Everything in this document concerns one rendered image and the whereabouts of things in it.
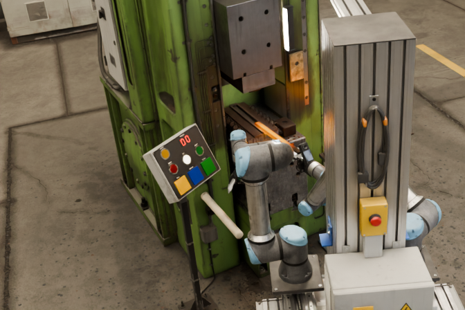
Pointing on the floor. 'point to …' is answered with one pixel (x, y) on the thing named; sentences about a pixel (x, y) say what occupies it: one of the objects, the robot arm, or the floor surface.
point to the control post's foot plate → (199, 304)
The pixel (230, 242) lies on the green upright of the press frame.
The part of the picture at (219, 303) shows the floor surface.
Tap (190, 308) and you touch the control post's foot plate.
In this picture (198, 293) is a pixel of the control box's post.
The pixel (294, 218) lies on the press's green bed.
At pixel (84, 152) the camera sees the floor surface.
